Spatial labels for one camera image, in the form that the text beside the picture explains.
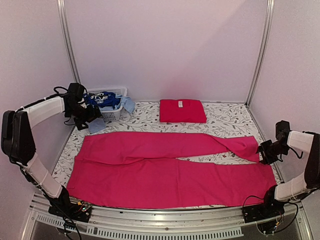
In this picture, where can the white plastic laundry basket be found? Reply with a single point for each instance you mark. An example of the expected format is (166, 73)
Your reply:
(112, 114)

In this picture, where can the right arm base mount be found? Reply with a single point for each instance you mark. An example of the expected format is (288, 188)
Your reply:
(269, 208)

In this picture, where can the dark blue garment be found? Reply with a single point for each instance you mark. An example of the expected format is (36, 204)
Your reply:
(103, 99)

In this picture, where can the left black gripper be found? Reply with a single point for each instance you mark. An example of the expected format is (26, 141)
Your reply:
(93, 114)

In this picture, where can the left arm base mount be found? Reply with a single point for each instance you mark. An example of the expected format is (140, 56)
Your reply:
(63, 207)

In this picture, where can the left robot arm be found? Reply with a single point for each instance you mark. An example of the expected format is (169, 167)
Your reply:
(17, 141)

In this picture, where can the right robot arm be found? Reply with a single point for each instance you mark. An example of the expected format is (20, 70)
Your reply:
(301, 170)

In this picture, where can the right aluminium frame post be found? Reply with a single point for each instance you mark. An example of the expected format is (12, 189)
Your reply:
(268, 19)

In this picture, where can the front aluminium rail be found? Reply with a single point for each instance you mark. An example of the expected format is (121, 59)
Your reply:
(221, 223)

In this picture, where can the pink garment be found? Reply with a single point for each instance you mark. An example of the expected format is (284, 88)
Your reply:
(158, 170)

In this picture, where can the red t-shirt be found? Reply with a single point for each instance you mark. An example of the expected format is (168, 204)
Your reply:
(191, 112)

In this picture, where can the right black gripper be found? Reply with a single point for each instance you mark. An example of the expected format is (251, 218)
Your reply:
(262, 148)

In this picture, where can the light blue cloth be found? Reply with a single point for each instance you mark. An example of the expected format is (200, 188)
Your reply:
(99, 123)

